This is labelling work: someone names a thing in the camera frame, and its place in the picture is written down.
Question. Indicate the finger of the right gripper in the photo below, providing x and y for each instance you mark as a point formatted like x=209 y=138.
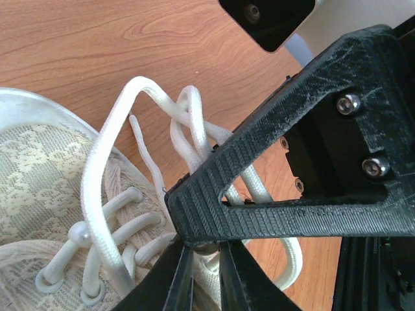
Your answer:
x=201 y=215

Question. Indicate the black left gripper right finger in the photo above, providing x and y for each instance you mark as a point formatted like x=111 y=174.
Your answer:
x=244 y=285

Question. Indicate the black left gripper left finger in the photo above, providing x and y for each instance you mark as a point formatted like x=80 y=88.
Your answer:
x=168 y=285

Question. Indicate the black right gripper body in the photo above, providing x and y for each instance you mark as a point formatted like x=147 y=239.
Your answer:
x=357 y=142

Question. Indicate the white canvas sneaker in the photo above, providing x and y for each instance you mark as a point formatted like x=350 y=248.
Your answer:
x=48 y=261

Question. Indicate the white shoelace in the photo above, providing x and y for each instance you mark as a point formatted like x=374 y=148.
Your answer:
x=146 y=162

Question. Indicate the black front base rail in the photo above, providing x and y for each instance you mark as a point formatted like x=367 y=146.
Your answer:
x=375 y=273

